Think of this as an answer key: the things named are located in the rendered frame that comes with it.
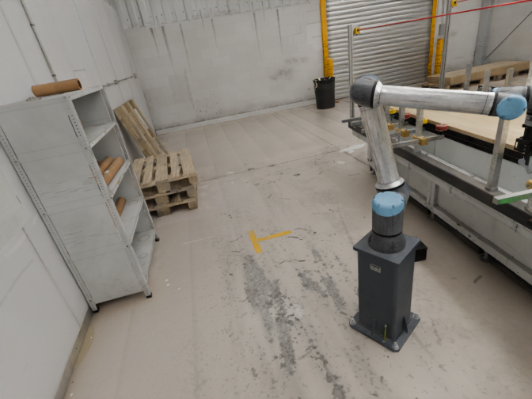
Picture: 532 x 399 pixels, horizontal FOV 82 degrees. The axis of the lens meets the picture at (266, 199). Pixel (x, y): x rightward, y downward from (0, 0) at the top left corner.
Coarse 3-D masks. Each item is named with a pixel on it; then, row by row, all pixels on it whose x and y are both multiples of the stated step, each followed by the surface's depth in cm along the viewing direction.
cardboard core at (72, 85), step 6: (42, 84) 216; (48, 84) 216; (54, 84) 216; (60, 84) 217; (66, 84) 218; (72, 84) 218; (78, 84) 225; (36, 90) 215; (42, 90) 215; (48, 90) 216; (54, 90) 217; (60, 90) 218; (66, 90) 220; (72, 90) 221; (36, 96) 217; (42, 96) 219
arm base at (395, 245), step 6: (372, 234) 162; (378, 234) 157; (396, 234) 154; (402, 234) 158; (372, 240) 162; (378, 240) 158; (384, 240) 156; (390, 240) 155; (396, 240) 155; (402, 240) 157; (372, 246) 162; (378, 246) 158; (384, 246) 157; (390, 246) 157; (396, 246) 156; (402, 246) 157; (378, 252) 159; (384, 252) 157; (390, 252) 156; (396, 252) 157
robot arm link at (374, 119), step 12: (360, 108) 153; (372, 108) 149; (372, 120) 152; (384, 120) 152; (372, 132) 154; (384, 132) 153; (372, 144) 157; (384, 144) 155; (372, 156) 162; (384, 156) 157; (384, 168) 160; (396, 168) 161; (384, 180) 163; (396, 180) 162; (408, 192) 170
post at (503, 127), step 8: (504, 120) 159; (504, 128) 161; (496, 136) 165; (504, 136) 163; (496, 144) 166; (504, 144) 165; (496, 152) 167; (496, 160) 168; (496, 168) 171; (488, 176) 176; (496, 176) 173; (488, 184) 177; (496, 184) 175
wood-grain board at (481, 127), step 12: (396, 108) 302; (408, 108) 294; (432, 120) 249; (444, 120) 244; (456, 120) 239; (468, 120) 235; (480, 120) 231; (492, 120) 226; (516, 120) 219; (468, 132) 214; (480, 132) 208; (492, 132) 205; (516, 132) 198; (516, 144) 181
